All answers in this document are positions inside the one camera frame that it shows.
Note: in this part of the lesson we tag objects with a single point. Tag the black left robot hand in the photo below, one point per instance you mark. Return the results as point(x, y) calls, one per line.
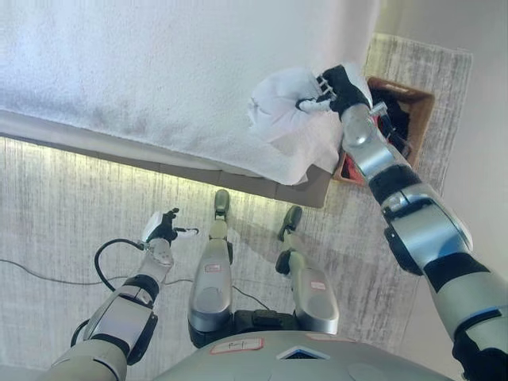
point(162, 229)

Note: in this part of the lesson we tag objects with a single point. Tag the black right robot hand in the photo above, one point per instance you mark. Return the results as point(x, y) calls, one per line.
point(344, 89)

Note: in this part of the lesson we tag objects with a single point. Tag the white garment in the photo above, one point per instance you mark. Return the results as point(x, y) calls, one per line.
point(282, 103)

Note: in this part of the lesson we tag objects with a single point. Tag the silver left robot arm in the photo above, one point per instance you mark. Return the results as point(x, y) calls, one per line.
point(115, 313)

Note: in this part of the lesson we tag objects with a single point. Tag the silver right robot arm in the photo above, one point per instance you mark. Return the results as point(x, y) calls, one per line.
point(428, 230)

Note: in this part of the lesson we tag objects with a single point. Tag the brown woven laundry basket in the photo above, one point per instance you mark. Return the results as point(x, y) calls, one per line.
point(420, 115)

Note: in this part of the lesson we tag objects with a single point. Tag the white fluffy bed blanket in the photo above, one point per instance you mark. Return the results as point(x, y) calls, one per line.
point(158, 67)

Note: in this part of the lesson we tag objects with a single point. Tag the black garment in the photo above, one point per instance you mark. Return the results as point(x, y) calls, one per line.
point(397, 115)

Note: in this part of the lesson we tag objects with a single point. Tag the silver left robot leg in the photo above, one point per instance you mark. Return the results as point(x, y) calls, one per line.
point(210, 285)

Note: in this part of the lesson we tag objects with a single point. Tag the silver robot leg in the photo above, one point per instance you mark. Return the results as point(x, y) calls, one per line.
point(210, 285)
point(313, 293)

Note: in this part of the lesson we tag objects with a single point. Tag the grey streaked rug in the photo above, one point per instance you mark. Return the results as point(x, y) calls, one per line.
point(59, 206)

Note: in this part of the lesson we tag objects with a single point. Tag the white mattress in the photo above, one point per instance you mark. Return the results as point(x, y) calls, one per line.
point(79, 130)

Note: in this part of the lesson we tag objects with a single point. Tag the silver right robot leg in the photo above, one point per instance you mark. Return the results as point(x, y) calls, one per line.
point(313, 293)

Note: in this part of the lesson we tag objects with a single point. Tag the grey robot torso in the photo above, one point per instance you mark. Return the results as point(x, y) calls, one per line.
point(301, 357)

